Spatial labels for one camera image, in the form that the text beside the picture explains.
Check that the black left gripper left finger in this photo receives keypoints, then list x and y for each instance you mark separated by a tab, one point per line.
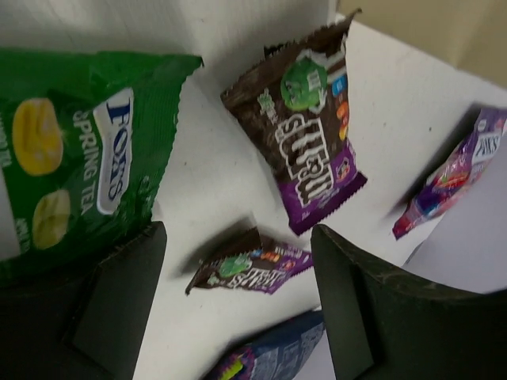
85	320

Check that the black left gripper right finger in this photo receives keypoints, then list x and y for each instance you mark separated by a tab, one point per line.
383	322

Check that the large dark blue candy bag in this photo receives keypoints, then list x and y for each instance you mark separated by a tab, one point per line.
276	353

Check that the green Fox's spring tea bag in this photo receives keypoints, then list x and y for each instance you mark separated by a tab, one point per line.
85	142

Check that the brown purple m&m's packet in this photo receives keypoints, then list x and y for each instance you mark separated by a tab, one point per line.
251	261
294	107

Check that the purple Fox's berries bag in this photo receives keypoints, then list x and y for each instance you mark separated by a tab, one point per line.
463	167

